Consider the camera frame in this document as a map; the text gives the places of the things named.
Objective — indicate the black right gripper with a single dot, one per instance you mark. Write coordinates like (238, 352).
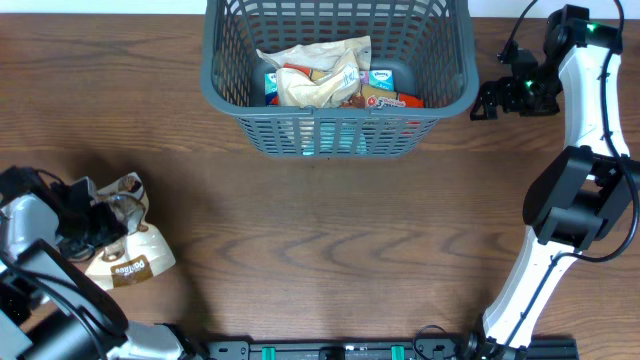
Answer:
(509, 100)

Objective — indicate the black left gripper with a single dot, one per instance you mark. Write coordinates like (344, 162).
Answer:
(108, 224)

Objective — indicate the Panibee cookie bag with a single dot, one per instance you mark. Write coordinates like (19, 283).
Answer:
(142, 252)

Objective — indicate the Kleenex tissue multipack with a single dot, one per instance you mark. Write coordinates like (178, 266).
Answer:
(381, 79)

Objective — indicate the San Remo spaghetti packet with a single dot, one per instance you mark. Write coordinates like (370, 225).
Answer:
(368, 96)

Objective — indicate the mint green snack packet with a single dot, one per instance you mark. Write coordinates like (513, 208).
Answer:
(331, 138)

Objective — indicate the beige snack bag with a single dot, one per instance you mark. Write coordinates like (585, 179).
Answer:
(296, 89)

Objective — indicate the beige cookie bag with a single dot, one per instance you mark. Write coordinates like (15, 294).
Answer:
(322, 56)

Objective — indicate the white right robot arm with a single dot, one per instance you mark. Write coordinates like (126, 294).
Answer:
(585, 204)

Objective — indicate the grey plastic basket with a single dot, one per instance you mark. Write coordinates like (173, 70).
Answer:
(428, 46)

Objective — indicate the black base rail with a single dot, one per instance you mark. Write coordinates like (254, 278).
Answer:
(436, 347)

